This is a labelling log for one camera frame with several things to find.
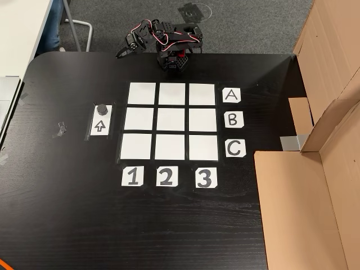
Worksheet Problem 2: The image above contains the white paper grid square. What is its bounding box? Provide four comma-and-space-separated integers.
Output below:
188, 134, 219, 161
156, 107, 186, 132
128, 82, 156, 105
120, 133, 153, 160
188, 83, 216, 106
154, 134, 185, 161
188, 108, 218, 132
124, 107, 155, 131
158, 83, 186, 106

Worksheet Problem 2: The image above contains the black tape patch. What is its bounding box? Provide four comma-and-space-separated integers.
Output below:
177, 2, 212, 23

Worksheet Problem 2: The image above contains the white arrow paper sheet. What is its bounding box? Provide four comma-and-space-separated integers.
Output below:
89, 105, 113, 137

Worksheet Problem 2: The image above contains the person's leg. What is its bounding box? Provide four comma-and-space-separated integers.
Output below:
36, 0, 67, 56

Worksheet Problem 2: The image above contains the crumpled grey tape piece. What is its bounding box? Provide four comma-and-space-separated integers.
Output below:
52, 121, 68, 139

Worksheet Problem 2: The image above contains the paper sheet letter A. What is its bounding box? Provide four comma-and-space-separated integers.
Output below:
222, 87, 241, 104

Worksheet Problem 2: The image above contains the white desk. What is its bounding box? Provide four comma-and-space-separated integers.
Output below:
0, 0, 54, 78

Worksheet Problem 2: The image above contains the grey laptop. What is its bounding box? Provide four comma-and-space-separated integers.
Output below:
0, 75, 22, 141

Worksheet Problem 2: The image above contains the paper sheet number 2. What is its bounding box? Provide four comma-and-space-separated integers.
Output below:
156, 165, 179, 187

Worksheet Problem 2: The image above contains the paper sheet number 1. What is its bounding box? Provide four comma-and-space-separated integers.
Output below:
121, 165, 144, 187

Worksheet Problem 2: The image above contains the paper sheet letter B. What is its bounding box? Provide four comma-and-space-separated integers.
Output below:
224, 111, 245, 129

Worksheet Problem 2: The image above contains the paper sheet number 3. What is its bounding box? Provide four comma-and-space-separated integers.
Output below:
195, 167, 218, 188

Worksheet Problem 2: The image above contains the paper sheet letter C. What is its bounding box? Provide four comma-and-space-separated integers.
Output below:
225, 139, 247, 158

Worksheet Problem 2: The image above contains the large brown cardboard panel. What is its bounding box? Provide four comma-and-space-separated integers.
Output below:
254, 97, 360, 270
288, 0, 360, 154

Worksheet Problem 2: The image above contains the grey metal frame leg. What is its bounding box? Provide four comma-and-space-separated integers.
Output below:
60, 0, 93, 53

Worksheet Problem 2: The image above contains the orange cable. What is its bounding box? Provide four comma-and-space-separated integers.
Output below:
0, 255, 14, 270

